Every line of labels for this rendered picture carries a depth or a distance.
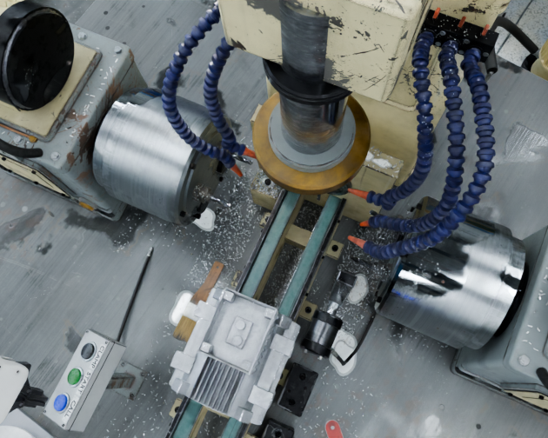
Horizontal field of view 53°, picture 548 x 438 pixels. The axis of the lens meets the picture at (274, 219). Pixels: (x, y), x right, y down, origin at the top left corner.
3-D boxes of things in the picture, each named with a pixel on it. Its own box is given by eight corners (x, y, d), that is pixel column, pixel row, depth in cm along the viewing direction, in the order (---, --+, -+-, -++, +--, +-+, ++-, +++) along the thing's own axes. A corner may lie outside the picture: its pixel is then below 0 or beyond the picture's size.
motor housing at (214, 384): (219, 295, 118) (205, 280, 100) (301, 329, 115) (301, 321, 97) (179, 383, 113) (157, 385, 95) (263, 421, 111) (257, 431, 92)
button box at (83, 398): (104, 334, 109) (85, 327, 104) (128, 347, 105) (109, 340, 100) (61, 416, 105) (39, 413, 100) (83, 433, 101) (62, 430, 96)
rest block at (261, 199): (263, 182, 138) (259, 164, 126) (288, 192, 137) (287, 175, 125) (252, 202, 136) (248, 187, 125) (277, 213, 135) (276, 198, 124)
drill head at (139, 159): (118, 96, 133) (79, 36, 109) (254, 152, 128) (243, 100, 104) (67, 185, 127) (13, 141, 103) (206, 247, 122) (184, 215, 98)
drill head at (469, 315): (373, 201, 123) (391, 158, 99) (552, 274, 117) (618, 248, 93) (330, 301, 117) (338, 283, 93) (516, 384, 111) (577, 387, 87)
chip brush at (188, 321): (210, 258, 133) (210, 257, 132) (229, 267, 132) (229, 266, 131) (171, 336, 128) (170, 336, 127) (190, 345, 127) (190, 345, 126)
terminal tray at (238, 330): (228, 292, 103) (223, 286, 96) (280, 314, 101) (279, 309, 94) (201, 352, 100) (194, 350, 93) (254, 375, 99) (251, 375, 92)
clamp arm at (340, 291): (331, 289, 110) (342, 265, 86) (345, 295, 110) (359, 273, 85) (324, 305, 109) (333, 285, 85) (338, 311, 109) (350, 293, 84)
